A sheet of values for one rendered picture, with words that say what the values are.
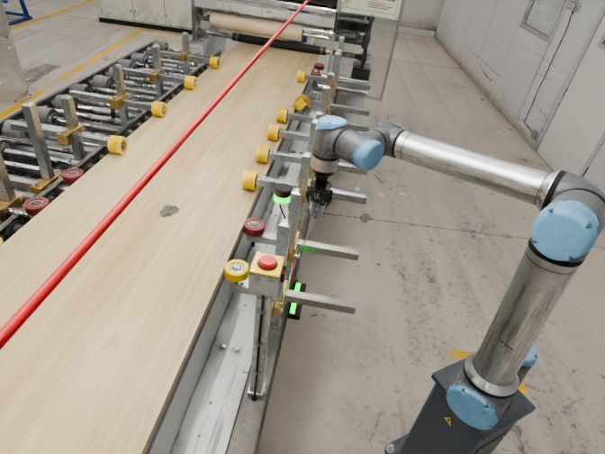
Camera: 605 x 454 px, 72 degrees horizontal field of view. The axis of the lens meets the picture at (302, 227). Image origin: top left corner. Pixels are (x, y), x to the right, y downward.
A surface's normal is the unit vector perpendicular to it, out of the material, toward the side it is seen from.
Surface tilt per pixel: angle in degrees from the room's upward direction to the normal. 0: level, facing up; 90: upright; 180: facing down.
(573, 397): 0
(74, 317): 0
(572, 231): 82
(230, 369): 0
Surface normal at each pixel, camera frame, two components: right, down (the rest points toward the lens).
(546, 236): -0.67, 0.26
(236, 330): 0.11, -0.80
